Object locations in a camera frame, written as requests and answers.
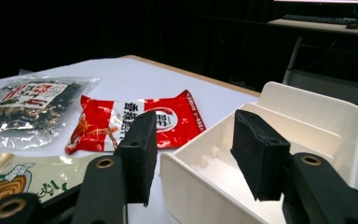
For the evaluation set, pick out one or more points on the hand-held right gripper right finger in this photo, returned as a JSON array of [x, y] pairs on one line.
[[258, 155]]

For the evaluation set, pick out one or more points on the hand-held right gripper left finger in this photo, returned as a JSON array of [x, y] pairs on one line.
[[138, 155]]

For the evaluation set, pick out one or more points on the red snack packet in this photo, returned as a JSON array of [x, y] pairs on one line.
[[167, 124]]

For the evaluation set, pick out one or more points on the white plastic box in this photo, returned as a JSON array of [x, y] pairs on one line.
[[307, 124]]

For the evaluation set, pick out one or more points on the beige and green snack packet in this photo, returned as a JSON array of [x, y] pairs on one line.
[[43, 177]]

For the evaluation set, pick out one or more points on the clear packet of dark snacks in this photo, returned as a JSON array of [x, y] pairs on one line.
[[28, 109]]

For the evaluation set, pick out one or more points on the wooden desk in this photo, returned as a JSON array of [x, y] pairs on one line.
[[323, 27]]

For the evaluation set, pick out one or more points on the black keyboard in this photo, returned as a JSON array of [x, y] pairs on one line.
[[317, 19]]

